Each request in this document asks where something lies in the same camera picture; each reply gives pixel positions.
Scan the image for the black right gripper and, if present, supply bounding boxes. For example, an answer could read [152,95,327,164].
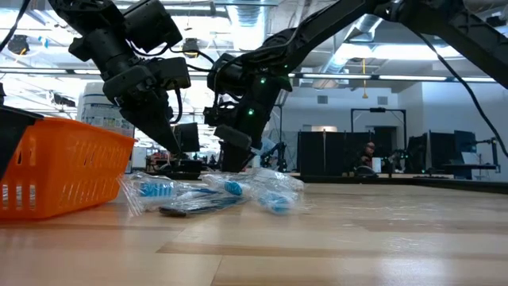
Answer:
[214,91,275,173]

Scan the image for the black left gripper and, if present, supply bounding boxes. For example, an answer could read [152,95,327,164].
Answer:
[102,65,183,154]

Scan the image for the clear bag of cotton pads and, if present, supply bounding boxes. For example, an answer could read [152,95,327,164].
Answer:
[248,166,306,192]

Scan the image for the bagged black comb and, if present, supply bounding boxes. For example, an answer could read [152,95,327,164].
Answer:
[158,197,249,218]

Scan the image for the person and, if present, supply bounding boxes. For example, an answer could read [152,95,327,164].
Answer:
[257,137,278,160]
[359,141,378,168]

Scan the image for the black background monitor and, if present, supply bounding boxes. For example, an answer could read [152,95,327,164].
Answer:
[174,122,201,154]

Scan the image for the white wipes canister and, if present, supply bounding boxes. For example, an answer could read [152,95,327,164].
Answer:
[77,81,136,138]

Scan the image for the black ceiling-hung device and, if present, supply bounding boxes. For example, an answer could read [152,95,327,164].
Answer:
[7,34,31,56]
[182,37,202,60]

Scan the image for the black partition panel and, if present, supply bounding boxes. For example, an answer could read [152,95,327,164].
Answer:
[297,130,398,179]

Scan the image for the orange slotted plastic basket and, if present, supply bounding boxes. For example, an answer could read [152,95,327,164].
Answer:
[0,117,137,220]

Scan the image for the black dome-shaped object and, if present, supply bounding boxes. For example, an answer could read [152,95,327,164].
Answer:
[354,165,380,179]

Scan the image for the black plastic bin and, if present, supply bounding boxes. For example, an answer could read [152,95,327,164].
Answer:
[0,106,44,182]

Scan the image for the bright ceiling light panel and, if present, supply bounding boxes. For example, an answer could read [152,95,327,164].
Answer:
[335,42,461,60]

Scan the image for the long ceiling light strip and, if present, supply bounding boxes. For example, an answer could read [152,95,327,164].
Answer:
[0,68,508,83]

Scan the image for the black background workstation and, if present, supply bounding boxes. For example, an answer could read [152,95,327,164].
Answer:
[406,130,477,176]

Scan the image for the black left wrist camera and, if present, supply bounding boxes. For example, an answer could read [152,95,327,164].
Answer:
[149,56,192,91]

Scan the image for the silver ceiling air duct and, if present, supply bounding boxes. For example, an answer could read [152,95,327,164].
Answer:
[225,0,273,56]

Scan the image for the thin black station frame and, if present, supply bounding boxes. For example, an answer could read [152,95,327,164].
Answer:
[350,107,408,176]

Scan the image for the yellow hanging cord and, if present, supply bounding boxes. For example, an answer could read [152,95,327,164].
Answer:
[360,58,369,100]

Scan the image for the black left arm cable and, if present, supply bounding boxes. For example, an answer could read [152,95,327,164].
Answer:
[0,0,32,53]

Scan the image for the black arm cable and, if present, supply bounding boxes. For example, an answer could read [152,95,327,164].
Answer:
[414,31,508,159]
[0,0,32,53]

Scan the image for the black aluminium table frame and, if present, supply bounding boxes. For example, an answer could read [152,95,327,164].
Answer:
[293,173,508,195]

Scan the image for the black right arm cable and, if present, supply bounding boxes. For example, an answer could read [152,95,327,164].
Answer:
[414,31,508,159]

